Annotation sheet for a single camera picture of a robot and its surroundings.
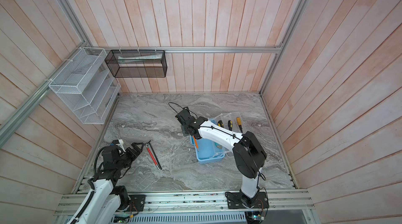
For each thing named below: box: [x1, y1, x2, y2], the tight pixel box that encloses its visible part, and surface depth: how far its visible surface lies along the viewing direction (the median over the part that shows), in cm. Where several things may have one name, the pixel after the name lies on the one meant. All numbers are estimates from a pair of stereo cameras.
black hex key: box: [143, 140, 163, 171], surface depth 92 cm
